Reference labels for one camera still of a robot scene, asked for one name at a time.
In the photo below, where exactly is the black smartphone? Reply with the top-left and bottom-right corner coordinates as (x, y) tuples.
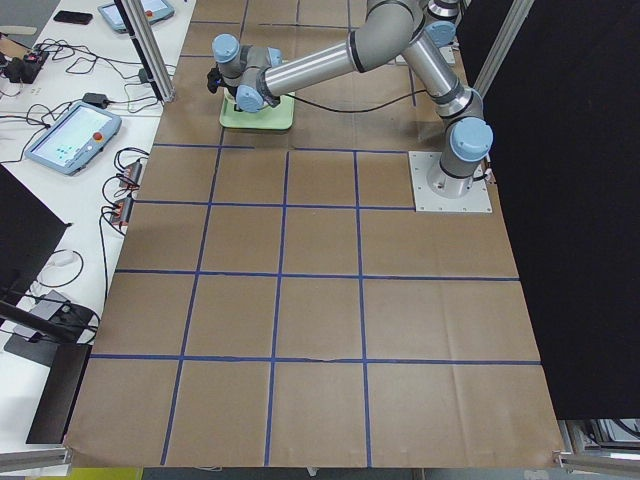
(53, 10), (93, 25)

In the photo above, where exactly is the light green plastic tray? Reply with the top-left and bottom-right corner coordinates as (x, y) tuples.
(219, 89), (295, 131)

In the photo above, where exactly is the aluminium frame post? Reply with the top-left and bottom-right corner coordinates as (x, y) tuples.
(114, 0), (176, 103)

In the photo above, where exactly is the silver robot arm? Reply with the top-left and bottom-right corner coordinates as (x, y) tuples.
(422, 0), (468, 48)
(207, 0), (494, 199)

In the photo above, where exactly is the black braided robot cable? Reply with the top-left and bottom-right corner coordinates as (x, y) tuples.
(292, 88), (432, 113)

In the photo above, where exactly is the far teach pendant tablet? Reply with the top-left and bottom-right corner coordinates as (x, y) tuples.
(97, 0), (177, 34)

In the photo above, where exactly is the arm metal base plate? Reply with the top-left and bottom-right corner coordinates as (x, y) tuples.
(408, 151), (493, 214)

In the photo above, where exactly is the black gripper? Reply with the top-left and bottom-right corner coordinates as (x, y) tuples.
(207, 67), (224, 94)

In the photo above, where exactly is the near teach pendant tablet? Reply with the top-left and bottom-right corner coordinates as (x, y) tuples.
(25, 101), (122, 175)

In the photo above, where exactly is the black power adapter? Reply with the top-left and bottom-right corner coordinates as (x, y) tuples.
(137, 68), (152, 84)
(82, 92), (110, 109)

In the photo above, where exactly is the teach pendant tablet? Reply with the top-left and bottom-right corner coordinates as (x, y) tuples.
(97, 0), (177, 34)
(25, 101), (122, 175)

